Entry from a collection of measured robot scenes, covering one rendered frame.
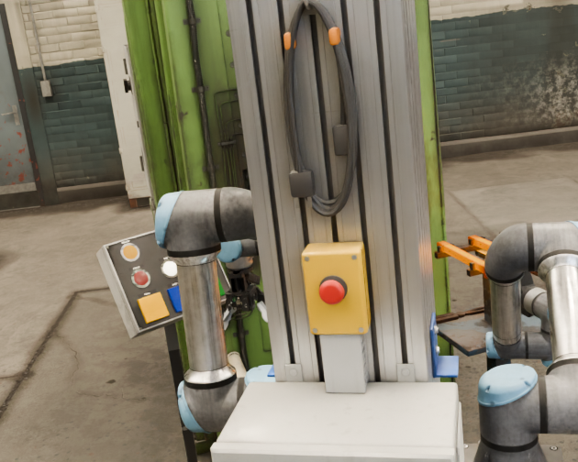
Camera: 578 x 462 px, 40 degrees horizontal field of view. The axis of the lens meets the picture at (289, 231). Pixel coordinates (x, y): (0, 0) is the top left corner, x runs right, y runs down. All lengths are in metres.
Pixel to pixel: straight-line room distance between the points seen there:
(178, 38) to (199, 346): 1.20
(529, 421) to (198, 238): 0.76
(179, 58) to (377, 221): 1.54
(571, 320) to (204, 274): 0.78
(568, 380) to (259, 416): 0.71
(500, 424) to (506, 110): 7.38
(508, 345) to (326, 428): 1.11
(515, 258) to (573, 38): 7.23
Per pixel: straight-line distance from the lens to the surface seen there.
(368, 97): 1.14
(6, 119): 8.94
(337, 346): 1.21
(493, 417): 1.67
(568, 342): 1.75
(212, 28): 2.62
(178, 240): 1.65
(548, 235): 1.91
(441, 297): 3.03
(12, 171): 9.03
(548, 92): 9.02
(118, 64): 7.93
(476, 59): 8.75
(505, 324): 2.13
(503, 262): 1.93
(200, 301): 1.68
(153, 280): 2.38
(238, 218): 1.62
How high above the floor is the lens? 1.82
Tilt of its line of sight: 16 degrees down
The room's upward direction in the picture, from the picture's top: 7 degrees counter-clockwise
